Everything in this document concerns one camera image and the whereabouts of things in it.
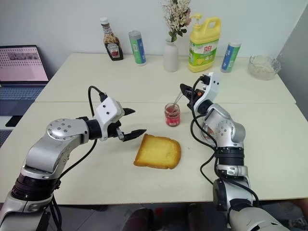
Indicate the clear glass bowl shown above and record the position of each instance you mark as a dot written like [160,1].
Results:
[263,68]

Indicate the yellow detergent pump bottle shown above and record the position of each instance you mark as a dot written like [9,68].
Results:
[204,48]

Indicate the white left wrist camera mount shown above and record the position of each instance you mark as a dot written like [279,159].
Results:
[108,110]

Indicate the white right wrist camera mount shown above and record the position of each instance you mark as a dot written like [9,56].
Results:
[213,86]

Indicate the small red jam jar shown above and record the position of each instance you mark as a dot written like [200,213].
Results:
[172,116]

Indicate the black phone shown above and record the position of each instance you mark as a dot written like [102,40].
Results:
[14,121]

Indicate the ketchup bottle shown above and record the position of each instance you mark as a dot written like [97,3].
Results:
[112,45]

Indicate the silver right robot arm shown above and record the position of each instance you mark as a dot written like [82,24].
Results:
[226,130]

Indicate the dried flower bouquet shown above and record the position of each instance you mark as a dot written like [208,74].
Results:
[176,19]

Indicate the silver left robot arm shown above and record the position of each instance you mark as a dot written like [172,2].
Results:
[48,149]

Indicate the grey canister green blue label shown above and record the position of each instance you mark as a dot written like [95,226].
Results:
[137,48]
[230,57]

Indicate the toasted bread slice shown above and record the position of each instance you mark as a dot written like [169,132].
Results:
[157,151]

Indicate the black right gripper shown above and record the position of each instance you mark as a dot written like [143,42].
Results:
[196,95]

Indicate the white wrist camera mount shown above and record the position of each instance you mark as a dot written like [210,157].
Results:
[213,86]
[108,110]

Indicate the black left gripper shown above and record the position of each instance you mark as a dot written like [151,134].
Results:
[113,128]

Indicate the open laptop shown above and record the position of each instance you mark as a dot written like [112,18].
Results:
[21,65]

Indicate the white ceramic vase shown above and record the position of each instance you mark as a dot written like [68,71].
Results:
[170,56]

